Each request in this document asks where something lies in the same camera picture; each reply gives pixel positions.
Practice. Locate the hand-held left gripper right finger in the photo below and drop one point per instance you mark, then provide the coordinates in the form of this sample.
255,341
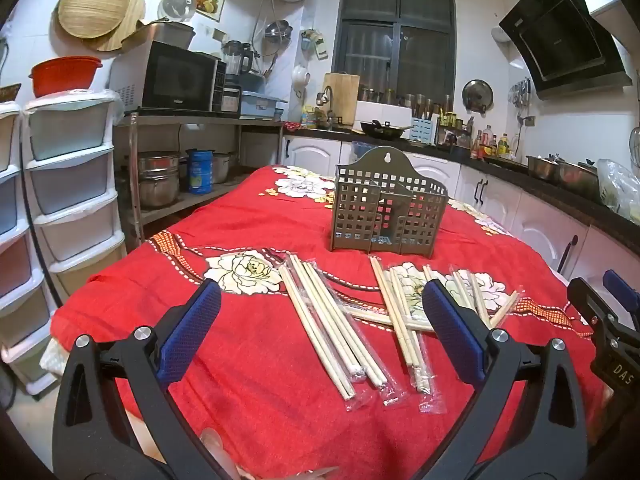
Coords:
452,330

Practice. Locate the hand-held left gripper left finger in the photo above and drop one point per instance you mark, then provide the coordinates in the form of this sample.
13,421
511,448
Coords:
192,330

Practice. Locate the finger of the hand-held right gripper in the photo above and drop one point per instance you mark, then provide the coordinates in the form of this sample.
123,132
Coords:
582,300
617,287

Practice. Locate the bunch of chopsticks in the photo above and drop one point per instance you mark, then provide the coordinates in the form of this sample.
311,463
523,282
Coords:
325,320

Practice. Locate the grey perforated chopstick holder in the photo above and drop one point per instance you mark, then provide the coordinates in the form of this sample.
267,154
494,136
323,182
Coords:
387,210

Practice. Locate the hanging kitchen utensils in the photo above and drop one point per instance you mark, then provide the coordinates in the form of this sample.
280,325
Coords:
521,92

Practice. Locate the person's left hand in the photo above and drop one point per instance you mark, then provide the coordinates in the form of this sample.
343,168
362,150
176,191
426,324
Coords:
220,455

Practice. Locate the clear plastic bag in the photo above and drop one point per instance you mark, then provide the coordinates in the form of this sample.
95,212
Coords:
620,190

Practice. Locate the red floral tablecloth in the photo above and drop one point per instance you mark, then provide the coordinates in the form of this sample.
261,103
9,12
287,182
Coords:
250,410

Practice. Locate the white kitchen cabinets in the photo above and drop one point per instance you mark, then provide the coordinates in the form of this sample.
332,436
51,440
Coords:
530,215

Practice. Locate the steel pot with lid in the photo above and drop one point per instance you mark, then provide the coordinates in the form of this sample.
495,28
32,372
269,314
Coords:
542,167
580,180

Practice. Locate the black kitchen countertop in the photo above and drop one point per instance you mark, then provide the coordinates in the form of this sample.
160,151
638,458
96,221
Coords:
550,187

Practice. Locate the stacked steel pots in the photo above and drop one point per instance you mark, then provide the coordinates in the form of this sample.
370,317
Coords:
159,180

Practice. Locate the blue can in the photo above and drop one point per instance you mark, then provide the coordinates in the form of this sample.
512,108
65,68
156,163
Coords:
200,172

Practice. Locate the small steel pot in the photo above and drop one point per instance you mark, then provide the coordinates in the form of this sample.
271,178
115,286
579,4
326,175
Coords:
222,167

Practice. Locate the cluster of condiment bottles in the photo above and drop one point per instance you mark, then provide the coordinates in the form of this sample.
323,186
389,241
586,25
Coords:
492,145

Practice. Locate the white plastic drawer tower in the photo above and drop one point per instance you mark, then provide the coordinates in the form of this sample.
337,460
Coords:
70,185
9,200

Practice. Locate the blue knife holder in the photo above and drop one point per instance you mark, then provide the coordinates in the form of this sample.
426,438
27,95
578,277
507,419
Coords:
424,131

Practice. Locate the blue plastic bag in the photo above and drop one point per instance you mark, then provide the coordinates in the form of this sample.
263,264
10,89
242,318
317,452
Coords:
362,150

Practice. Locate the metal kitchen shelf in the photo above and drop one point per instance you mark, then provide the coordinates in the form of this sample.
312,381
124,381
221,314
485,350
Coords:
200,122

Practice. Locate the black wok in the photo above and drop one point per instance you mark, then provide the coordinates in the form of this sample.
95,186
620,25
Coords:
382,131

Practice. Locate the red dish cloth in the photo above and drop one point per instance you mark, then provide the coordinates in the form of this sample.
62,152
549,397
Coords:
292,125

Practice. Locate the hanging steel pot lid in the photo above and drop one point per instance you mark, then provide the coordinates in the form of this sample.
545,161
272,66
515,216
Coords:
477,95

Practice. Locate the row of metal jars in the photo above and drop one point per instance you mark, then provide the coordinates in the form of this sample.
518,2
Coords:
380,95

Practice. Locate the black microwave oven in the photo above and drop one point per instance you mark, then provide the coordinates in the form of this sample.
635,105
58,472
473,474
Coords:
175,77

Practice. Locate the black range hood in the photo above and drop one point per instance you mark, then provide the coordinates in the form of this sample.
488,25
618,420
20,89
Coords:
560,40

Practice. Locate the rectangular wooden cutting board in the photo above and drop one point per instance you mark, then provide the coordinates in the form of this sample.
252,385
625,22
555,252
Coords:
345,95

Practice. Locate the metal faucet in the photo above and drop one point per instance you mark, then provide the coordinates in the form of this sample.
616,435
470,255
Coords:
326,97

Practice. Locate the white hanging pot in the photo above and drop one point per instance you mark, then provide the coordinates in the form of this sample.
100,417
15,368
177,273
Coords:
301,80

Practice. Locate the black blender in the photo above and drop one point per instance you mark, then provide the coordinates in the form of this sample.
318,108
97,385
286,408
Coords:
235,60

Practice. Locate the red plastic basin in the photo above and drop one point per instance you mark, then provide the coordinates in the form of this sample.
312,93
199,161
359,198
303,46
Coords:
65,77

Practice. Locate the metal tray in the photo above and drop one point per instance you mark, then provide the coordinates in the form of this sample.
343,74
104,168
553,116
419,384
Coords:
165,35

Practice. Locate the dark framed window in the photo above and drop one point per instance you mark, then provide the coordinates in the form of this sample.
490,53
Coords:
395,35

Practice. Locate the hanging steel colander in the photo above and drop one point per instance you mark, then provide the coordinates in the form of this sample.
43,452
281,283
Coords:
277,35

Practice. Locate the hanging green packets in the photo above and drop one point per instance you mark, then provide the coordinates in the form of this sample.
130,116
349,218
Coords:
315,44

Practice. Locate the round wooden board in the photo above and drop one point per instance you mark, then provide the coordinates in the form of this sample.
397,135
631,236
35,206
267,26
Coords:
134,15

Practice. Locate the glass pot lid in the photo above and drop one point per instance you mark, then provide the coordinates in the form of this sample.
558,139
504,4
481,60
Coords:
175,2

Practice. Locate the round woven bamboo mat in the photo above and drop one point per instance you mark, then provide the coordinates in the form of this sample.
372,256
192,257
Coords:
92,5

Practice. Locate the wall socket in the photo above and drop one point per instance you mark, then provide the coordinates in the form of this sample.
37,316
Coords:
527,120

